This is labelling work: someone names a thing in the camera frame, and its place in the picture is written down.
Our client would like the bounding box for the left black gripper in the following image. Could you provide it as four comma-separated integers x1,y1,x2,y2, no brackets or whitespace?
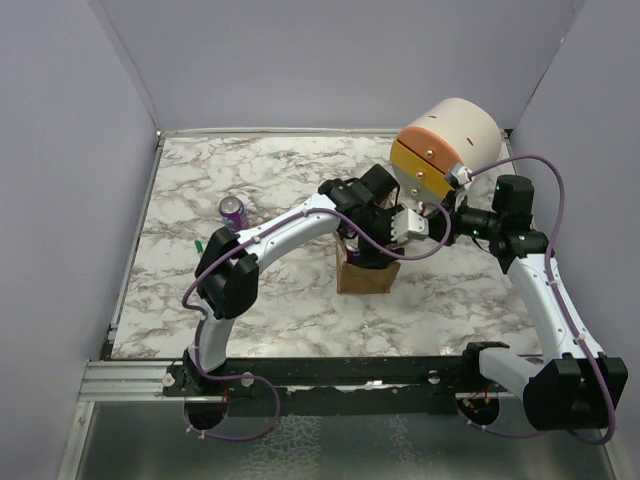
355,207,405,273

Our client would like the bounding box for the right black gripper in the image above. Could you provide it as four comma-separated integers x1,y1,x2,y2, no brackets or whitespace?
427,190,502,247

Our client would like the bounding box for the brown canvas tote bag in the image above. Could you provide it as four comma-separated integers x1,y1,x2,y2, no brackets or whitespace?
334,233,401,295

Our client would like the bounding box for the purple Fanta can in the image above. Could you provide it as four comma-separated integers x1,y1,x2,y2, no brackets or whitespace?
344,238,361,265

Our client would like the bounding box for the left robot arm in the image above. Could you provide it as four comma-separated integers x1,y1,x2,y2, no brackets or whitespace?
182,165,404,395

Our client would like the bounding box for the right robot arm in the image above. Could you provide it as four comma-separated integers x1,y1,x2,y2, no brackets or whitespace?
427,175,628,434

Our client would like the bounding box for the round drawer cabinet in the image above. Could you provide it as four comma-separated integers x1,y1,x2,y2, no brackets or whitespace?
390,98,502,204

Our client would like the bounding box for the metal front plate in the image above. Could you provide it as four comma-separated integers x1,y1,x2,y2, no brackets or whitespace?
59,359,626,479

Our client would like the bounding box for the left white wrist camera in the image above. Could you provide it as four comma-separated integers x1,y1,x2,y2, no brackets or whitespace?
390,209,429,243

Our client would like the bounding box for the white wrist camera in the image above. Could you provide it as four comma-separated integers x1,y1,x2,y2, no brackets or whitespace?
390,209,429,243
444,163,473,199

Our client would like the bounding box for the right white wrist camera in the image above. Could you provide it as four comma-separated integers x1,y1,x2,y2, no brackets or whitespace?
444,163,473,199

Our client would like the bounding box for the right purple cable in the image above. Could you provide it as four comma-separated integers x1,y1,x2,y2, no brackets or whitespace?
457,154,618,446

